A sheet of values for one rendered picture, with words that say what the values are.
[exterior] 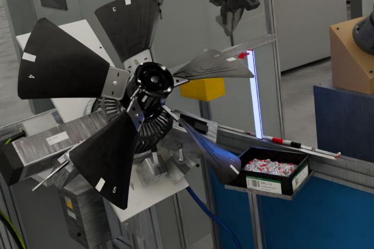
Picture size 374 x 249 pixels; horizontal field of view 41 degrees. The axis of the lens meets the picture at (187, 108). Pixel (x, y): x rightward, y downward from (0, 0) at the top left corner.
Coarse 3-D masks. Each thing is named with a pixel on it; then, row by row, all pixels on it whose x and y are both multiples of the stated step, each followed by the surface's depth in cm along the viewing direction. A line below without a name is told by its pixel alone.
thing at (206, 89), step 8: (192, 80) 195; (200, 80) 192; (208, 80) 191; (216, 80) 194; (184, 88) 201; (192, 88) 197; (200, 88) 193; (208, 88) 192; (216, 88) 195; (224, 88) 198; (184, 96) 203; (192, 96) 199; (200, 96) 195; (208, 96) 193; (216, 96) 195
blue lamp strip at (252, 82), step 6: (252, 60) 172; (252, 66) 173; (252, 72) 174; (252, 78) 175; (252, 84) 176; (252, 90) 177; (252, 96) 178; (258, 114) 178; (258, 120) 179; (258, 126) 180; (258, 132) 181
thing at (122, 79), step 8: (112, 72) 142; (120, 72) 143; (128, 72) 143; (112, 80) 143; (120, 80) 143; (104, 88) 143; (112, 88) 144; (120, 88) 144; (104, 96) 144; (112, 96) 144; (120, 96) 145
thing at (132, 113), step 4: (132, 100) 139; (136, 100) 140; (132, 104) 139; (136, 104) 141; (128, 108) 137; (136, 108) 141; (140, 108) 143; (128, 112) 136; (132, 112) 139; (136, 112) 141; (140, 112) 143; (132, 116) 139; (140, 116) 143; (132, 120) 139; (136, 120) 141; (140, 120) 143; (136, 124) 141; (140, 124) 144; (136, 128) 142
